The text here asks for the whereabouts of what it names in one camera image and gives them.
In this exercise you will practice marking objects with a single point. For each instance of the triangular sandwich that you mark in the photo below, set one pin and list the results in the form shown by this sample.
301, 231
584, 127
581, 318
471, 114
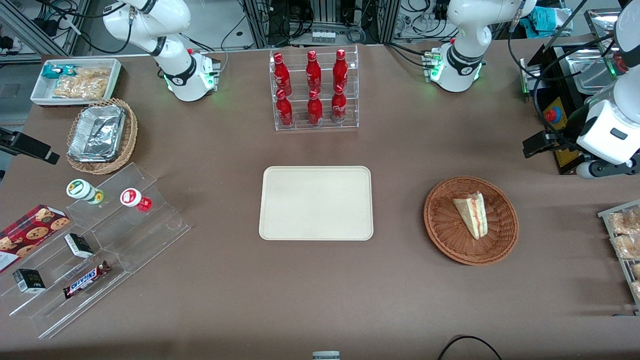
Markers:
471, 215

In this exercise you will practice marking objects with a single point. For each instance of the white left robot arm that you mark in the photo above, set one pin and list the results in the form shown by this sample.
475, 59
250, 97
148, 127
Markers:
465, 20

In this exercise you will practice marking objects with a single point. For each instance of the light wicker basket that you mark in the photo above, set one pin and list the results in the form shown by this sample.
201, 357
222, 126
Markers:
131, 135

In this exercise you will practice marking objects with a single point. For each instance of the brown wicker basket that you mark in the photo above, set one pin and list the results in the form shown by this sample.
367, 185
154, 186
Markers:
445, 225

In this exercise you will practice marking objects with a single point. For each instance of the beige plastic tray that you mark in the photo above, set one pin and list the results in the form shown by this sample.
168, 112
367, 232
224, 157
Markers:
315, 202

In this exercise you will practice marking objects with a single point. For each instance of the red emergency stop button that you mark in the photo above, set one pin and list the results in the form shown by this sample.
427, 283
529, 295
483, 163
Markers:
551, 115

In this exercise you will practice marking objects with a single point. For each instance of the green lid yogurt cup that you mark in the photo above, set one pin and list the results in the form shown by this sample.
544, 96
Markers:
80, 189

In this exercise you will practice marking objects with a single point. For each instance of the white rectangular snack bin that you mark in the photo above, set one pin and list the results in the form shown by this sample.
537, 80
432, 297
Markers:
40, 95

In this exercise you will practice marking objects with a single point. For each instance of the aluminium foil container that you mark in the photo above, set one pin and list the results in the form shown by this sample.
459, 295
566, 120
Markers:
97, 135

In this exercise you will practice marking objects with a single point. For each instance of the black food warmer machine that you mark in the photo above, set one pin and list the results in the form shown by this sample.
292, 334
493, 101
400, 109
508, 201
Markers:
555, 85

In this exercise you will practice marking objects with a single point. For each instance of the steel warmer pan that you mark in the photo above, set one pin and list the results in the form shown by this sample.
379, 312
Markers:
590, 75

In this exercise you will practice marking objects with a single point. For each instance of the clear bag of crackers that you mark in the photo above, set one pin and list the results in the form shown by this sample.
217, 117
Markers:
80, 88
95, 72

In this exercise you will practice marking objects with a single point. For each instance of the teal snack packet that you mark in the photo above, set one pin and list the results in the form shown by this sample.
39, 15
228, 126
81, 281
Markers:
52, 70

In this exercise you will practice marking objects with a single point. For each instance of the red tartan cookie box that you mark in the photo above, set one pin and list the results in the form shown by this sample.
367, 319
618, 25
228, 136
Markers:
30, 232

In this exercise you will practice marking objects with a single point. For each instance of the red lid yogurt cup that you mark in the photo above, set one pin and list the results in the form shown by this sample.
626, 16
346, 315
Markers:
132, 197

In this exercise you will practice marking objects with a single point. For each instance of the fried pastry piece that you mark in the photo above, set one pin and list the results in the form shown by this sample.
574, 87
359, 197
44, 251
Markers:
625, 222
636, 290
627, 246
636, 271

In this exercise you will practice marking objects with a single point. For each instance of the small black chocolate box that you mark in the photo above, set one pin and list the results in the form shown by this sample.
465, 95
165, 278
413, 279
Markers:
79, 245
29, 281

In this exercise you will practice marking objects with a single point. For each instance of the Snickers chocolate bar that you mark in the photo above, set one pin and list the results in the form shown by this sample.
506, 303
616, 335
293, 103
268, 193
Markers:
86, 280

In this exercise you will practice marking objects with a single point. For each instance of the clear acrylic stepped stand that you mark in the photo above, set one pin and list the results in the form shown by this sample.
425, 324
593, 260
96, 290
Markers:
150, 240

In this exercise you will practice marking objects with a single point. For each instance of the red cola bottle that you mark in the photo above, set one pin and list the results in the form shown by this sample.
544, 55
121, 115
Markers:
313, 70
315, 110
285, 111
282, 72
340, 69
339, 107

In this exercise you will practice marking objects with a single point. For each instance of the clear acrylic bottle rack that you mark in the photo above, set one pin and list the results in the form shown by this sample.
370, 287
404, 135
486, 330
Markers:
300, 125

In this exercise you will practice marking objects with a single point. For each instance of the white terminal block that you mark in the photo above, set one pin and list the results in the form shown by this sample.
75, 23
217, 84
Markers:
323, 36

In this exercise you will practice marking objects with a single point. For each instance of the small grey white device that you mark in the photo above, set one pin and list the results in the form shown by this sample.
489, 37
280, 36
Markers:
326, 355

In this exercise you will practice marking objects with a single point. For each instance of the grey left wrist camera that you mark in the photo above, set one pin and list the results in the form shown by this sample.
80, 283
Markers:
600, 170

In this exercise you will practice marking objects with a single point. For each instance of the aluminium frame post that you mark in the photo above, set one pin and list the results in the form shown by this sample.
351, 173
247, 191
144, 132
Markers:
389, 20
257, 22

